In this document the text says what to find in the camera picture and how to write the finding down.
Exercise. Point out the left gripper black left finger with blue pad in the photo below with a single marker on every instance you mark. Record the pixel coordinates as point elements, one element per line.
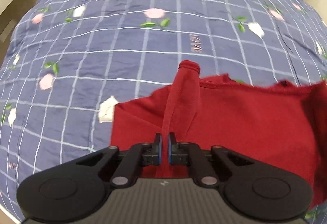
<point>133,160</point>

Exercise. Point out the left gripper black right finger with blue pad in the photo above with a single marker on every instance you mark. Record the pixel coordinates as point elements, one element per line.
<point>194,158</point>

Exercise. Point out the red long sleeve sweater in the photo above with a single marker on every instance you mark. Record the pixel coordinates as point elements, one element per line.
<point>282,125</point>

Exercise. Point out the blue plaid floral quilt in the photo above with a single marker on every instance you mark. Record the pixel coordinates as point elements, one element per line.
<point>68,56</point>

